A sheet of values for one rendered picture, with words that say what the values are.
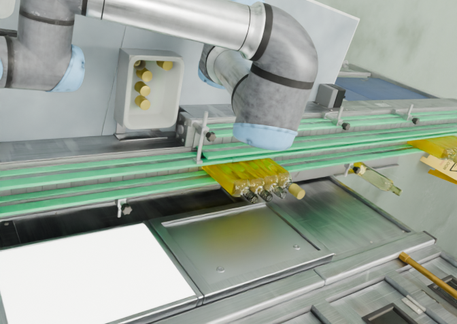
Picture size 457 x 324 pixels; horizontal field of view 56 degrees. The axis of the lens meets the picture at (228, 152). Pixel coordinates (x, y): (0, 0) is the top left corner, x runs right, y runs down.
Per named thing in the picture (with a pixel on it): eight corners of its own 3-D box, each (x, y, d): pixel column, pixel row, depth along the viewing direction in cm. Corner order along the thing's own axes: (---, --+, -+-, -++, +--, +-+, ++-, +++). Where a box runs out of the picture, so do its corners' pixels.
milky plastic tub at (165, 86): (113, 119, 132) (123, 130, 126) (119, 47, 123) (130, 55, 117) (164, 116, 142) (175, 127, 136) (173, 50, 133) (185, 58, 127)
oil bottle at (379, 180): (346, 168, 194) (393, 198, 175) (351, 157, 192) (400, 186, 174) (353, 170, 197) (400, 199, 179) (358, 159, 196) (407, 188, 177)
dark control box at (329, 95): (313, 101, 181) (328, 108, 175) (318, 82, 177) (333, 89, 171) (326, 101, 185) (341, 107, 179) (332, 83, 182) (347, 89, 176)
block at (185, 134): (173, 138, 141) (183, 148, 136) (177, 111, 137) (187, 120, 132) (182, 137, 143) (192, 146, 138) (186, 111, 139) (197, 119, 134)
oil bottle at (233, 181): (200, 168, 144) (236, 201, 129) (203, 153, 142) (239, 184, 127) (214, 166, 148) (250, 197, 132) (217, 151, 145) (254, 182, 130)
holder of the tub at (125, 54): (111, 134, 135) (121, 144, 129) (119, 47, 124) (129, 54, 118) (161, 131, 145) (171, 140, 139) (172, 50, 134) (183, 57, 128)
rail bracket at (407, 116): (388, 113, 194) (414, 124, 184) (394, 97, 191) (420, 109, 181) (394, 113, 196) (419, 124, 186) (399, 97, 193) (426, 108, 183)
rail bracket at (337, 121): (318, 117, 167) (343, 131, 158) (323, 99, 164) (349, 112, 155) (325, 116, 170) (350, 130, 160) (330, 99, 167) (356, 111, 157)
